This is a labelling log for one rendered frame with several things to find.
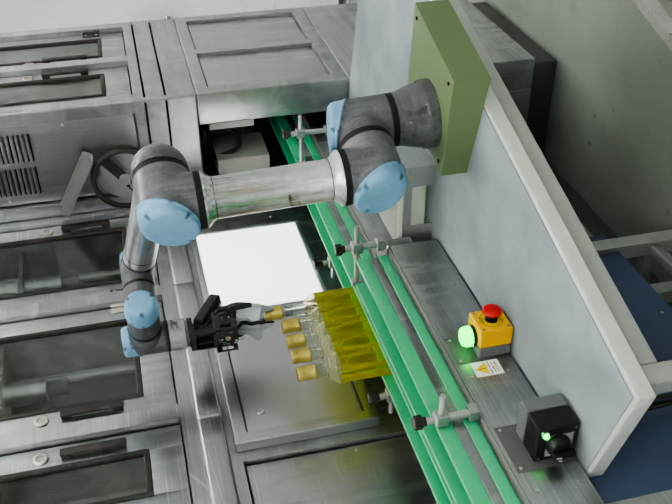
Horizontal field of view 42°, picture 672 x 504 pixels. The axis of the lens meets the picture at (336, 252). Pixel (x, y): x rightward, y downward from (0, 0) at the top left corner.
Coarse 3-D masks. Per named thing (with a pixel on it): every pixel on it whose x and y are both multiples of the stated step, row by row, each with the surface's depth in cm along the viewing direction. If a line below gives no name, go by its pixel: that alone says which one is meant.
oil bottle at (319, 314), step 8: (336, 304) 215; (344, 304) 215; (352, 304) 215; (360, 304) 215; (312, 312) 213; (320, 312) 213; (328, 312) 213; (336, 312) 213; (344, 312) 213; (352, 312) 213; (360, 312) 213; (312, 320) 212; (320, 320) 211; (312, 328) 213
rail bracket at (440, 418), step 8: (440, 400) 163; (440, 408) 164; (472, 408) 167; (416, 416) 165; (432, 416) 166; (440, 416) 165; (448, 416) 165; (456, 416) 166; (464, 416) 166; (472, 416) 166; (480, 416) 167; (416, 424) 164; (424, 424) 165; (440, 424) 165; (448, 424) 166
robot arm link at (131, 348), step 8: (128, 336) 205; (160, 336) 206; (168, 336) 206; (128, 344) 204; (136, 344) 204; (144, 344) 204; (152, 344) 205; (160, 344) 206; (168, 344) 207; (128, 352) 205; (136, 352) 205; (144, 352) 206; (152, 352) 207; (160, 352) 208
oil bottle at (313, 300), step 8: (344, 288) 221; (352, 288) 221; (312, 296) 218; (320, 296) 218; (328, 296) 218; (336, 296) 218; (344, 296) 218; (352, 296) 218; (304, 304) 218; (312, 304) 216; (320, 304) 216; (328, 304) 216
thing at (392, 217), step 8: (400, 200) 213; (392, 208) 233; (400, 208) 215; (384, 216) 231; (392, 216) 230; (400, 216) 216; (392, 224) 227; (400, 224) 217; (392, 232) 224; (400, 232) 219
